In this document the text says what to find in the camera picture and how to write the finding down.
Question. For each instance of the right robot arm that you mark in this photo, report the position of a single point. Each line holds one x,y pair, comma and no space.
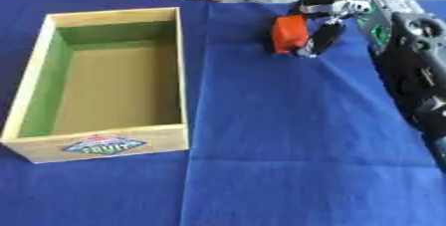
406,47

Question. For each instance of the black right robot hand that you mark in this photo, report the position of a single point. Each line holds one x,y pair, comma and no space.
328,34

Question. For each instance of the orange block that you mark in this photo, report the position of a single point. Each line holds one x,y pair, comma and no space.
289,34

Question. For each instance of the tan cardboard box green inside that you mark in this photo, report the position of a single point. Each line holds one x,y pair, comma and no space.
104,84

